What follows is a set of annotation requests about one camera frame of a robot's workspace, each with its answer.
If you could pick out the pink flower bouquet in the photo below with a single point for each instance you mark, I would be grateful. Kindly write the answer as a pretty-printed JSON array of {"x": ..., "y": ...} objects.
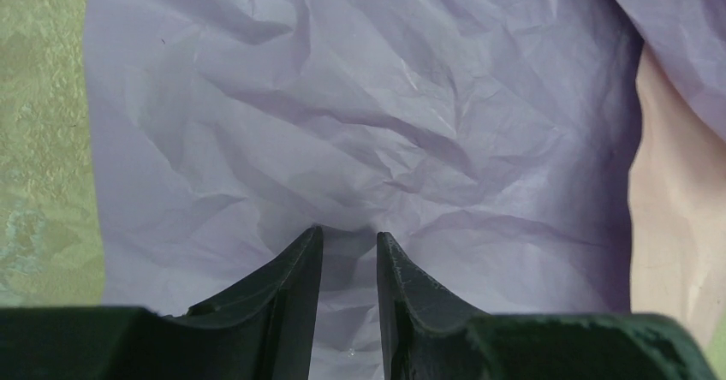
[{"x": 531, "y": 155}]

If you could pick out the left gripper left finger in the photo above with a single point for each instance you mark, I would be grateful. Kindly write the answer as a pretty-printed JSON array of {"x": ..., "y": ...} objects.
[{"x": 261, "y": 327}]

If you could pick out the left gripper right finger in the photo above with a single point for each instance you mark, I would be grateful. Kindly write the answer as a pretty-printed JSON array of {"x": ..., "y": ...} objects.
[{"x": 430, "y": 333}]

